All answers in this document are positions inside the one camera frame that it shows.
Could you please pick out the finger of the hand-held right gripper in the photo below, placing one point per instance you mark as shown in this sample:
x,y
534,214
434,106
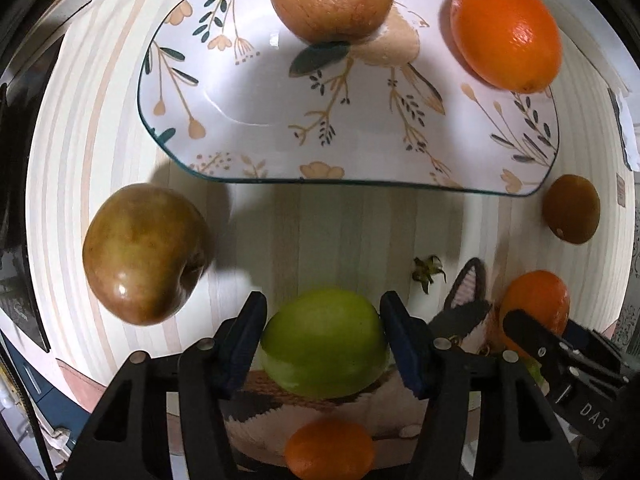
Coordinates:
x,y
537,340

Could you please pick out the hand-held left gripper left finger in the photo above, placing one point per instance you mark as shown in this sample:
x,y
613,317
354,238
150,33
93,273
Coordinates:
x,y
244,345

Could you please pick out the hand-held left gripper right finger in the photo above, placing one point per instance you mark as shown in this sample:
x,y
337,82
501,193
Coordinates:
x,y
402,345

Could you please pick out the floral ceramic plate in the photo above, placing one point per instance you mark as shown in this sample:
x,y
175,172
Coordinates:
x,y
350,125

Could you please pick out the small orange tangerine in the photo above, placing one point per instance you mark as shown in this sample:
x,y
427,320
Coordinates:
x,y
537,305
330,450

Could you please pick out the green fruit calyx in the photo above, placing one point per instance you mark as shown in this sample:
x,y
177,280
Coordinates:
x,y
427,270

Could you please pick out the striped printed tablecloth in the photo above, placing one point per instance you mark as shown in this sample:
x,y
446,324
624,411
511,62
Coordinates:
x,y
320,240

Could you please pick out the brownish green apple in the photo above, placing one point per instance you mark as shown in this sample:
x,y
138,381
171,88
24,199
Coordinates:
x,y
145,252

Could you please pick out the dark brown round fruit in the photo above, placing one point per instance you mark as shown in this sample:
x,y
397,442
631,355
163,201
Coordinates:
x,y
571,208

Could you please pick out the large orange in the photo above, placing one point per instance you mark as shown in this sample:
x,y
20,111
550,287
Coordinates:
x,y
505,32

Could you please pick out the red-brown apple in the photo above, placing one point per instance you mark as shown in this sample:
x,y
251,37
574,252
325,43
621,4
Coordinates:
x,y
331,0

